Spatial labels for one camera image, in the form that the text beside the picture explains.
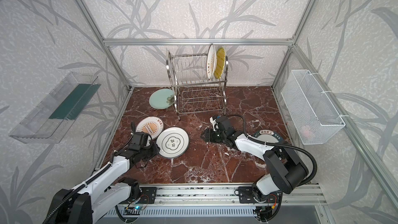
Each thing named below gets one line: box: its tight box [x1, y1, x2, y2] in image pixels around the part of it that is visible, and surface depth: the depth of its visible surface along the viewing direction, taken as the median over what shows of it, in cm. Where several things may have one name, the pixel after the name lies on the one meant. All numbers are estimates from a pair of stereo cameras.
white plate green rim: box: [253, 129, 283, 144], surface depth 96 cm
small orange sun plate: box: [135, 116, 165, 140], surface depth 101 cm
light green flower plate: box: [149, 88, 175, 110], surface depth 114 cm
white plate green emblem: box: [155, 126, 190, 160], surface depth 93 cm
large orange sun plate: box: [206, 43, 218, 81], surface depth 93 cm
